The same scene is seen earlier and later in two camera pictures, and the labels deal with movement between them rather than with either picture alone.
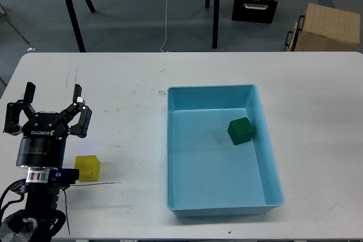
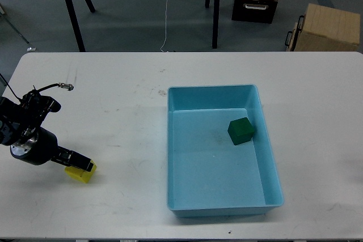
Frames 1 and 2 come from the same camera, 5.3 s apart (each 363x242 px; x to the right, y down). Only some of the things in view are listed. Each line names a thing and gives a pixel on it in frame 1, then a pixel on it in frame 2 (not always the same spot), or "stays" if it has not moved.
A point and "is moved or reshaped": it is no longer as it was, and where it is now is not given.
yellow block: x=89 y=168 is moved or reshaped
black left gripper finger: x=80 y=128 → x=80 y=161
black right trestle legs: x=216 y=2 stays
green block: x=240 y=130 stays
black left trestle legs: x=70 y=4 stays
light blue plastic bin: x=207 y=175 stays
